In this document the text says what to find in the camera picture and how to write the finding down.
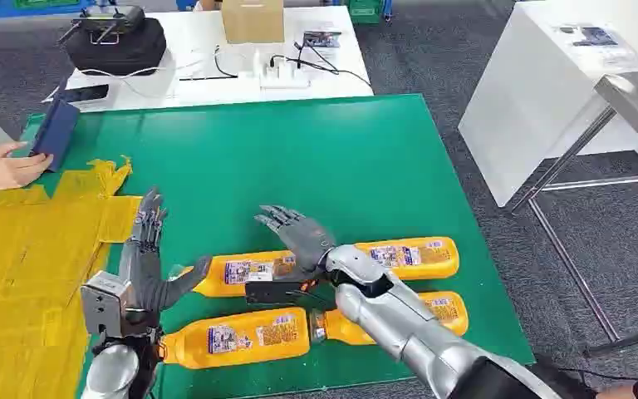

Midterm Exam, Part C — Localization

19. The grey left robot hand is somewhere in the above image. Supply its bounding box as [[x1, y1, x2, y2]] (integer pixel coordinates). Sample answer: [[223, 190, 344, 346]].
[[118, 185, 213, 333]]

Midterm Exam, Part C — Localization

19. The black smartphone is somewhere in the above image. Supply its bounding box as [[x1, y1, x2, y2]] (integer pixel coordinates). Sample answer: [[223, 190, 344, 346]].
[[56, 83, 110, 105]]

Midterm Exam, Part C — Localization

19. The blue printed leaflet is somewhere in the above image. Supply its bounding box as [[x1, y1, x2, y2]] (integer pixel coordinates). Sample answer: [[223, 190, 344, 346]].
[[571, 26, 621, 48]]

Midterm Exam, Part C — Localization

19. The white power strip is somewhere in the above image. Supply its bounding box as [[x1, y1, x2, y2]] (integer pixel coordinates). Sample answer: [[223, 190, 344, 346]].
[[251, 50, 312, 91]]

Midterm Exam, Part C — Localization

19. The brown cardboard box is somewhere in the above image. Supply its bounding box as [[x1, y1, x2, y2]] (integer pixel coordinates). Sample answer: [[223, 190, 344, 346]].
[[220, 0, 286, 46]]

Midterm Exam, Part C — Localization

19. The short black cable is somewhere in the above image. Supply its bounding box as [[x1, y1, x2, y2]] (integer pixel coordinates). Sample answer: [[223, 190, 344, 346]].
[[178, 46, 238, 82]]

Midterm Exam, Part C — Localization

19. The green table mat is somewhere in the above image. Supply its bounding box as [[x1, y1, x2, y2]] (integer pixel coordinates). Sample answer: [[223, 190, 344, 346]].
[[18, 94, 537, 399]]

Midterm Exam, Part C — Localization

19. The dark blue case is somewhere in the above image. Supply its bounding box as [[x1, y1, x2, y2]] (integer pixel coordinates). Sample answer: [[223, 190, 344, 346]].
[[28, 97, 81, 172]]

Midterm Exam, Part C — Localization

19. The person's hand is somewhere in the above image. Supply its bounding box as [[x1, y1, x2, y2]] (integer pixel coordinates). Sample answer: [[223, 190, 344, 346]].
[[0, 141, 55, 203]]

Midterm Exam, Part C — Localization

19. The white cabinet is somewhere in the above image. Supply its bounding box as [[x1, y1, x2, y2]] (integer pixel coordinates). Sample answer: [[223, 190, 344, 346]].
[[457, 0, 638, 209]]

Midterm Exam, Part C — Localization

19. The white cable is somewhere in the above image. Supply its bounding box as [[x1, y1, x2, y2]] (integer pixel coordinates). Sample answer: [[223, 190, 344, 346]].
[[78, 46, 217, 79]]

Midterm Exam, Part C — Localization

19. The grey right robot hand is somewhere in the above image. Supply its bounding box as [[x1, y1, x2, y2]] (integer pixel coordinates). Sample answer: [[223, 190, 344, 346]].
[[253, 204, 337, 275]]

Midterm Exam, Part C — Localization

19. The white table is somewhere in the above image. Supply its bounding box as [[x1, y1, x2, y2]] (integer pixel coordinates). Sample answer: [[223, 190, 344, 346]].
[[42, 5, 375, 114]]

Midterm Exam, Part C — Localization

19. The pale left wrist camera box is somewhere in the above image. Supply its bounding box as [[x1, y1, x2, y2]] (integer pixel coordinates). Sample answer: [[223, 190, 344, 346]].
[[80, 270, 134, 338]]

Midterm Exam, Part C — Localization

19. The black power cable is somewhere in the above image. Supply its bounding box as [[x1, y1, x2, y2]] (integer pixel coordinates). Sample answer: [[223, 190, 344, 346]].
[[268, 41, 374, 88]]

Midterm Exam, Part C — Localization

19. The black remote controller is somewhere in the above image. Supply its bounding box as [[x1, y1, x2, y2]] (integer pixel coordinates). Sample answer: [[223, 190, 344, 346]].
[[56, 4, 147, 46]]

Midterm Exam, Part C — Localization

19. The green plastic crate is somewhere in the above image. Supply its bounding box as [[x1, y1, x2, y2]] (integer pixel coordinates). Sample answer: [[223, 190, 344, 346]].
[[346, 0, 393, 26]]

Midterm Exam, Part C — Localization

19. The black carry bag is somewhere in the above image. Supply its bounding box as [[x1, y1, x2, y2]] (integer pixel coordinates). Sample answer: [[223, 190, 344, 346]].
[[64, 16, 168, 77]]

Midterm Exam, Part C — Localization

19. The orange drink bottle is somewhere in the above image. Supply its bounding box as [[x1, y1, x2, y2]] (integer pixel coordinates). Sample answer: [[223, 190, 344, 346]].
[[158, 306, 312, 371], [168, 250, 298, 299], [308, 291, 470, 347], [351, 236, 461, 282]]

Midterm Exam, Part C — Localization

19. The yellow taped sheet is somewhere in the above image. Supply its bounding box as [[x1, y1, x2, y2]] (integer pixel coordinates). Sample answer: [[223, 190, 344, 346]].
[[0, 156, 144, 399]]

